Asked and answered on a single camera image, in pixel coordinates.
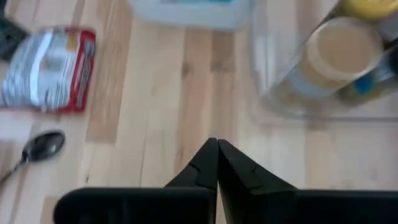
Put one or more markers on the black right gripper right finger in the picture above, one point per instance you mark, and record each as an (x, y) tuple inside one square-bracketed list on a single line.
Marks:
[(248, 193)]

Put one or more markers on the clear plastic bin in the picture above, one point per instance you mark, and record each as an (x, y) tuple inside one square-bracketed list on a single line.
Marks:
[(270, 77)]

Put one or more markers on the small black box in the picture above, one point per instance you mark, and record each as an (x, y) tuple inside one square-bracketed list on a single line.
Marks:
[(11, 37)]

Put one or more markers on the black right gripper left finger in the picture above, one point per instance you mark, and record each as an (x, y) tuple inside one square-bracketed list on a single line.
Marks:
[(199, 177)]

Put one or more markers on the black spoon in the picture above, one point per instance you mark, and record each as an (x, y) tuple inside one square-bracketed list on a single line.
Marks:
[(43, 146)]

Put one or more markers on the white rectangular tray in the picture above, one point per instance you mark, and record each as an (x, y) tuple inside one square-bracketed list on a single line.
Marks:
[(192, 15)]

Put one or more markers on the red ramen noodle packet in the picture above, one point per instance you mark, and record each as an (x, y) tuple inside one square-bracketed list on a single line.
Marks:
[(49, 68)]

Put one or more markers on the tan-lidded spice jar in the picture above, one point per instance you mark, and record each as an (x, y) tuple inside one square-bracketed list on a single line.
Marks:
[(339, 53)]

